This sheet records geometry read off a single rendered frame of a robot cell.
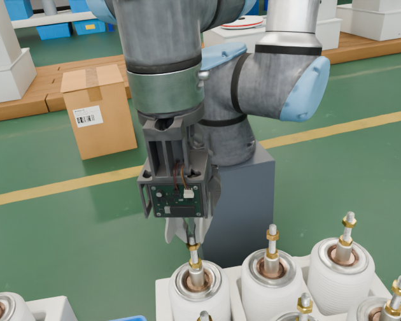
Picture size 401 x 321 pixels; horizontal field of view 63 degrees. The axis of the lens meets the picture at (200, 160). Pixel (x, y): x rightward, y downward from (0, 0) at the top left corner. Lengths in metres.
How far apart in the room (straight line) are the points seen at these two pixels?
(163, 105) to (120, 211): 0.83
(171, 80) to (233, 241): 0.57
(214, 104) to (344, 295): 0.40
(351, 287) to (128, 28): 0.47
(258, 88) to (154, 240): 0.57
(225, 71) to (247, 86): 0.06
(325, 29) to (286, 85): 1.92
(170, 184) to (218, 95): 0.33
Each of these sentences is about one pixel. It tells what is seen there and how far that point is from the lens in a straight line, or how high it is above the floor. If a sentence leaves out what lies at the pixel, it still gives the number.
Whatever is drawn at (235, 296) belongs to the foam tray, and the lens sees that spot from 0.61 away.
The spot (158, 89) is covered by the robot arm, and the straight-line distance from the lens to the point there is 0.31.
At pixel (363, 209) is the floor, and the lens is 1.11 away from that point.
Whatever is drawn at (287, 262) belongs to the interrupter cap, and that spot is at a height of 0.25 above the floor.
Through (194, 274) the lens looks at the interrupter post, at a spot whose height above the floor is 0.28.
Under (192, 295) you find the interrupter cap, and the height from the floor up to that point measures 0.25.
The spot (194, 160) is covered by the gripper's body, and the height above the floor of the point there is 0.49.
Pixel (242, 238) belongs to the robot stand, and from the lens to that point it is 0.82.
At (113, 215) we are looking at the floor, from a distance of 1.11.
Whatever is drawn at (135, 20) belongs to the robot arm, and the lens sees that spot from 0.30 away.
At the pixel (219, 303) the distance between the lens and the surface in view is 0.53.
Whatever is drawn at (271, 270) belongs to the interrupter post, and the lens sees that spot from 0.55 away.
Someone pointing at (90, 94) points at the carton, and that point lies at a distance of 1.37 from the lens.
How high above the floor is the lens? 0.68
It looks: 31 degrees down
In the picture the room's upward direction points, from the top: 6 degrees counter-clockwise
